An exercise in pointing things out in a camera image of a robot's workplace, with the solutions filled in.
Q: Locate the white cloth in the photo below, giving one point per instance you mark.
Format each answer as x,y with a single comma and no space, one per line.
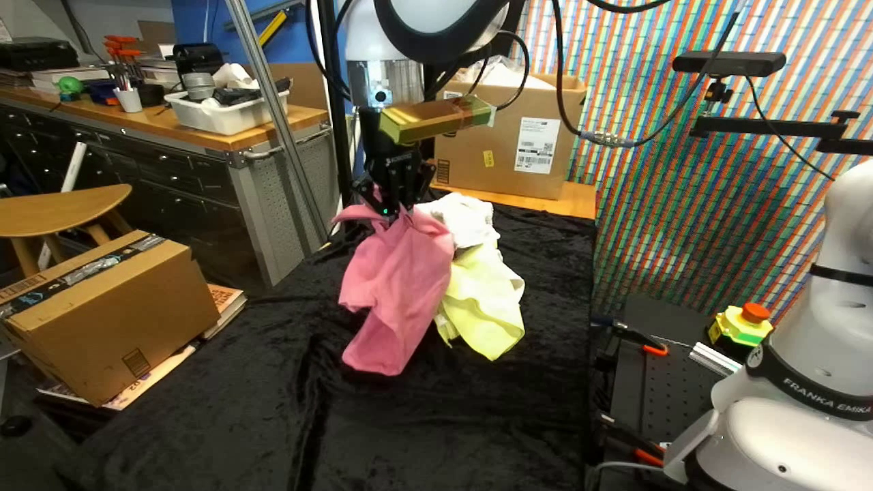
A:
468,219

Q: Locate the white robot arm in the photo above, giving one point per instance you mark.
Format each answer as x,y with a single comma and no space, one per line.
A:
798,410

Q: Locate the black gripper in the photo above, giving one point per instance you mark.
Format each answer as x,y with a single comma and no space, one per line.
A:
394,176

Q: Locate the wooden stool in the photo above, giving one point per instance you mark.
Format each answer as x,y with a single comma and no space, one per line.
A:
41,216

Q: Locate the white plastic bin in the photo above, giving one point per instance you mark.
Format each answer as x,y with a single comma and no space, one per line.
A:
214,119

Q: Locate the wooden workbench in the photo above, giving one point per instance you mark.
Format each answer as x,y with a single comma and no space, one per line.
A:
218,194

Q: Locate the pink cloth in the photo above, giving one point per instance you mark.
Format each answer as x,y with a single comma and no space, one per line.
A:
396,277

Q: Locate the yellow red emergency stop button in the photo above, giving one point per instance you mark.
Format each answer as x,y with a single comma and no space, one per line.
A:
742,326

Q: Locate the large cardboard box on table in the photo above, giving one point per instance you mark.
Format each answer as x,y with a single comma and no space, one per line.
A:
524,149

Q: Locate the black camera on mount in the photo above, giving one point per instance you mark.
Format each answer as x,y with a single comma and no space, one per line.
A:
716,66

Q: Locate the black tablecloth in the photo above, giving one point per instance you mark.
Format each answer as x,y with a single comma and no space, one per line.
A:
270,408

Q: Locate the cardboard box on floor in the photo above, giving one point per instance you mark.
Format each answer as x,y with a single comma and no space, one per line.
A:
107,317

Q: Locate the yellow cloth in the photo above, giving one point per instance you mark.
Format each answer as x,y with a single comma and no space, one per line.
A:
480,303

